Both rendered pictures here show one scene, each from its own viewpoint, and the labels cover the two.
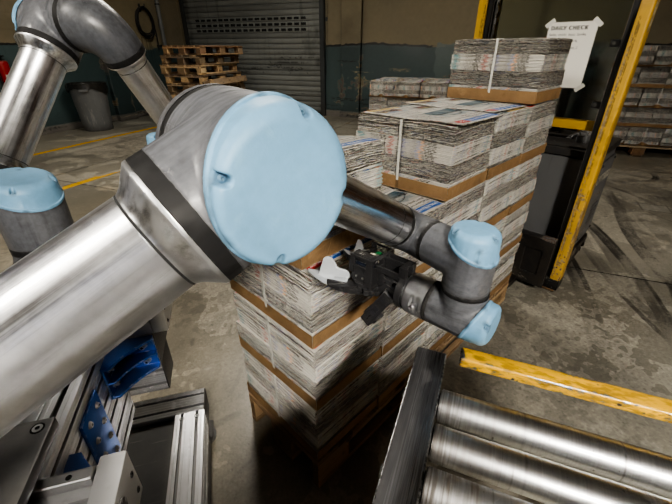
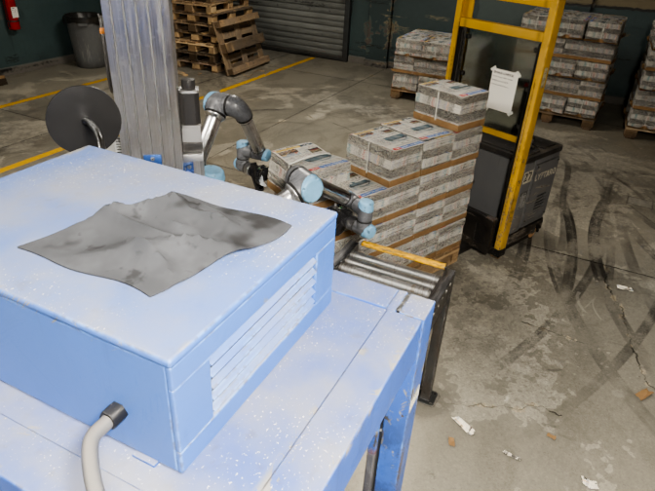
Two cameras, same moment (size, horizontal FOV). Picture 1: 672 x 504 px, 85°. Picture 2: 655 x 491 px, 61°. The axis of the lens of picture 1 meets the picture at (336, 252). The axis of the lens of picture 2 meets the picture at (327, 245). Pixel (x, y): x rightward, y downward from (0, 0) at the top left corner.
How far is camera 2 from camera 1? 219 cm
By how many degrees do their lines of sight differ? 3
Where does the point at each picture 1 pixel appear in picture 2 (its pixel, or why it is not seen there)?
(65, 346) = not seen: hidden behind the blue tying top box
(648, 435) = (504, 333)
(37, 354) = not seen: hidden behind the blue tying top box
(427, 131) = (380, 151)
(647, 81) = not seen: outside the picture
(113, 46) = (243, 117)
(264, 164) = (310, 187)
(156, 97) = (252, 132)
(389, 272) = (342, 214)
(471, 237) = (363, 203)
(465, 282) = (362, 216)
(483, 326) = (366, 231)
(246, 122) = (308, 181)
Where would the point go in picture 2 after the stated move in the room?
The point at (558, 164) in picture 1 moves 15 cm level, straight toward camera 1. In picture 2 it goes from (504, 163) to (496, 169)
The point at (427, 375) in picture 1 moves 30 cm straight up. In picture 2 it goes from (349, 246) to (354, 191)
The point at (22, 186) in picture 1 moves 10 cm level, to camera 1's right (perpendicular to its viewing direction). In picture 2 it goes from (217, 173) to (236, 175)
